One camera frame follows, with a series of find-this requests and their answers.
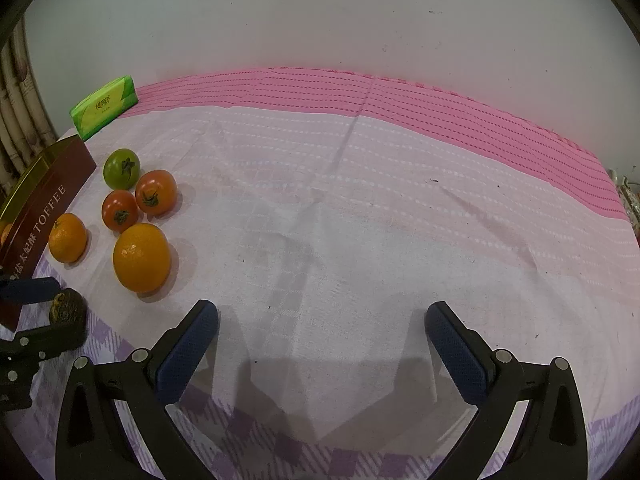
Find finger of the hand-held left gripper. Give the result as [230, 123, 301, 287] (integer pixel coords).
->
[0, 276, 61, 307]
[0, 321, 87, 363]

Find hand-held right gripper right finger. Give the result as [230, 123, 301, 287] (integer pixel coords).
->
[424, 302, 588, 480]

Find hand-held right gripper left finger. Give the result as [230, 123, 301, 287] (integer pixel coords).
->
[56, 300, 220, 480]

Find dark brown round fruit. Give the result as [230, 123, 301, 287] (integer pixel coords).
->
[49, 288, 87, 328]

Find dark red gold tin box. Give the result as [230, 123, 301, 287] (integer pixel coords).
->
[0, 136, 97, 331]

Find large orange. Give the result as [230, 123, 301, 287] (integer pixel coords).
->
[112, 223, 172, 295]

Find small red tomato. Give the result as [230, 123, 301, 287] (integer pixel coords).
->
[101, 189, 139, 233]

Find green tomato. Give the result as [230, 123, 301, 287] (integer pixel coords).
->
[103, 148, 141, 191]

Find beige bamboo pattern curtain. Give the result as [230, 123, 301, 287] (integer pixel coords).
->
[0, 25, 58, 201]

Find pink and purple checked cloth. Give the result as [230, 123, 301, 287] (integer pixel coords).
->
[0, 66, 640, 480]

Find green tissue pack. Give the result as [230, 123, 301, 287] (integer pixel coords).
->
[69, 75, 138, 141]

